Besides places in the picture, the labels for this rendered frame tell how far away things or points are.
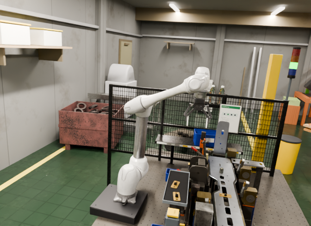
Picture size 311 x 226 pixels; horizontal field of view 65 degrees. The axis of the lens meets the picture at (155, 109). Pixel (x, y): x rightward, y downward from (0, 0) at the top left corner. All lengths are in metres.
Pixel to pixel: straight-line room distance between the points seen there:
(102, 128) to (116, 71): 2.43
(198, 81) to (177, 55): 8.18
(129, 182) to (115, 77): 4.84
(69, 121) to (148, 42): 5.96
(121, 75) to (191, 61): 3.78
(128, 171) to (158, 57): 8.06
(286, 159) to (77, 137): 3.72
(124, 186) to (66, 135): 2.96
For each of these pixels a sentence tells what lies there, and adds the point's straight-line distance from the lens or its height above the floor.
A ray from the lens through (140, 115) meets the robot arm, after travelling 2.03.
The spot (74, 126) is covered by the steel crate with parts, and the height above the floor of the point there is 0.48.
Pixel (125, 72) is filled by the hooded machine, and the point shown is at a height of 1.31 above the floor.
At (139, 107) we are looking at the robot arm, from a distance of 1.85.
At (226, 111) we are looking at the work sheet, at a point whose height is 1.37.
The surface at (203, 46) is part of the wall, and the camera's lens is 9.55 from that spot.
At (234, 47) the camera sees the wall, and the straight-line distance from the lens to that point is 9.56.
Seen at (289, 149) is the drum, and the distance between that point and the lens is 4.74.
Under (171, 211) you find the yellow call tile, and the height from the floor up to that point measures 1.16.
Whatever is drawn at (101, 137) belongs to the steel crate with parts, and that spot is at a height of 0.31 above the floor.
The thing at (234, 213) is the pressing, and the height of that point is 1.00.
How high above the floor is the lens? 1.99
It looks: 14 degrees down
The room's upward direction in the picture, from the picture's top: 4 degrees clockwise
